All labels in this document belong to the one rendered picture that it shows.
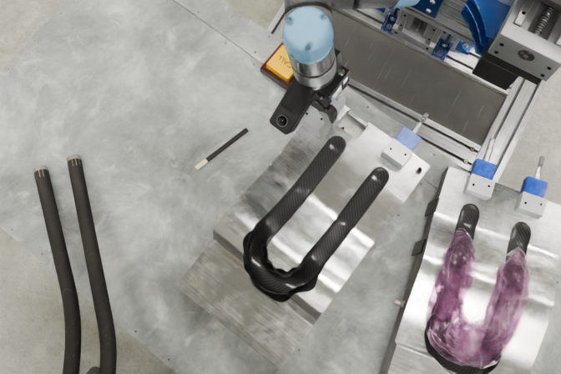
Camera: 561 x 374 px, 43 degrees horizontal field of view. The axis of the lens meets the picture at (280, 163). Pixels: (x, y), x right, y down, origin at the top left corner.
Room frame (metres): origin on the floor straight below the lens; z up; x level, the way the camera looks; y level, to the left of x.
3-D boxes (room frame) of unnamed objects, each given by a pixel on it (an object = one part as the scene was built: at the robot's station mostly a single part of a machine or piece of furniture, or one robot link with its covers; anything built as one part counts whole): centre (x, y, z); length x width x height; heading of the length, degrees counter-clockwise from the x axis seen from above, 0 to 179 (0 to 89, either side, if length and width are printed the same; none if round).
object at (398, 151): (0.44, -0.26, 0.89); 0.13 x 0.05 x 0.05; 143
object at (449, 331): (0.12, -0.38, 0.90); 0.26 x 0.18 x 0.08; 160
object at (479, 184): (0.39, -0.42, 0.86); 0.13 x 0.05 x 0.05; 160
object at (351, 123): (0.47, -0.15, 0.87); 0.05 x 0.05 x 0.04; 53
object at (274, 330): (0.26, -0.05, 0.87); 0.50 x 0.26 x 0.14; 143
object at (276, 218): (0.27, -0.07, 0.92); 0.35 x 0.16 x 0.09; 143
